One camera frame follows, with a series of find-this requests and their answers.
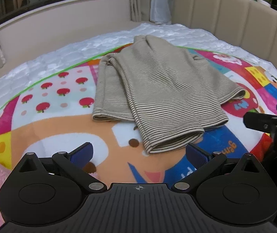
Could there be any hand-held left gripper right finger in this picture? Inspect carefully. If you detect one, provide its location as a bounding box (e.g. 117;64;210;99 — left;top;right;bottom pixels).
172;143;261;192

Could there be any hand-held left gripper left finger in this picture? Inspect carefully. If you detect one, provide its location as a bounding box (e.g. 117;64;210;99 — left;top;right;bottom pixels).
19;142;106;192

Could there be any beige striped knit garment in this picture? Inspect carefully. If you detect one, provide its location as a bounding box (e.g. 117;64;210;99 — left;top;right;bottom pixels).
92;34;246;154

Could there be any colourful printed blanket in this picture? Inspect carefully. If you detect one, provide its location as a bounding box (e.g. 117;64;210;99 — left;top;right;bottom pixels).
0;42;277;183

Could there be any beige padded headboard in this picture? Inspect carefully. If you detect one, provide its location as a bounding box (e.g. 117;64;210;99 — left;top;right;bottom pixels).
171;0;277;70

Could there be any white quilted bedspread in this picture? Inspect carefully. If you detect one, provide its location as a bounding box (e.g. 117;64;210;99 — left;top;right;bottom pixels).
0;22;277;127

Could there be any sheer white curtain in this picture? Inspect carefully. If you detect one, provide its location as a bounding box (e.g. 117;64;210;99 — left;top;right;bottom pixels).
150;0;173;25

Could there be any beige narrow curtain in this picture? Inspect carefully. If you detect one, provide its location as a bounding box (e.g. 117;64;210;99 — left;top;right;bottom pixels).
129;0;154;23

